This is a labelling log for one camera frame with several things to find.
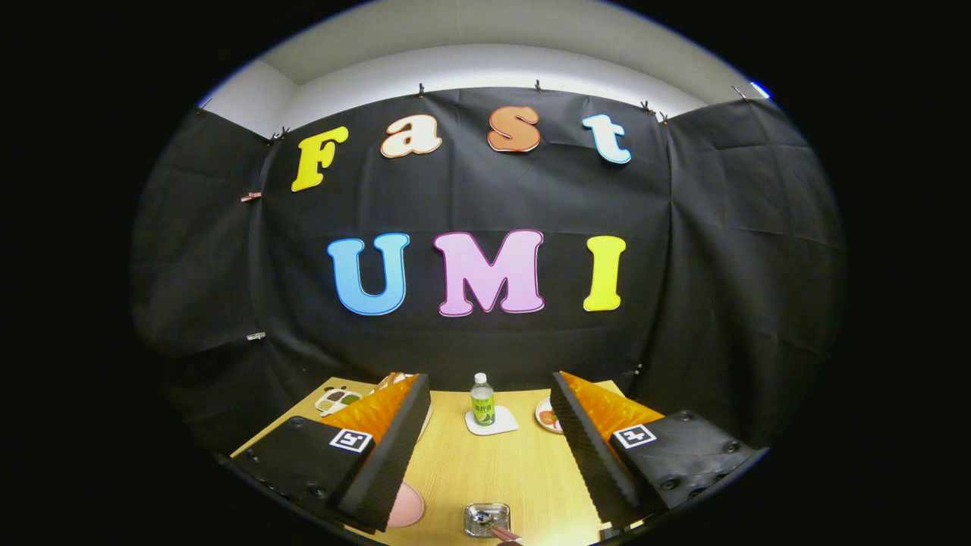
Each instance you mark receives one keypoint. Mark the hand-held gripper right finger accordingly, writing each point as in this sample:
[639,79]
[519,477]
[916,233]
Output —
[595,455]

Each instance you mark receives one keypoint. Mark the toasted bread slice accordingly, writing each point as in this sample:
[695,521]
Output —
[394,378]

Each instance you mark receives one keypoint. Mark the white compartment tray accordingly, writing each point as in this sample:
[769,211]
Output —
[337,398]

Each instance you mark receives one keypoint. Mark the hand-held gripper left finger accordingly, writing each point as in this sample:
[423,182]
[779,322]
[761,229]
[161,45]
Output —
[387,470]

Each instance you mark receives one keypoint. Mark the cream white toaster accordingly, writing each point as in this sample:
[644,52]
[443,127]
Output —
[427,421]

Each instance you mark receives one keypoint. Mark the black backdrop cloth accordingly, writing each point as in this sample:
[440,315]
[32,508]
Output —
[470,189]

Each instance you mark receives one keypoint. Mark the white plate of food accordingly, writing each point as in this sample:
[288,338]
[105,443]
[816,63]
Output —
[548,417]

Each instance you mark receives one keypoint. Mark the pink round plate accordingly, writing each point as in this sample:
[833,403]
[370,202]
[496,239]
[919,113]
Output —
[406,506]

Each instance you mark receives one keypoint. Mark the green label drink bottle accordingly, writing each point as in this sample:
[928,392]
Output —
[482,409]

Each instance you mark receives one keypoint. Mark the white square coaster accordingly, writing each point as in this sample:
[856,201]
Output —
[507,423]

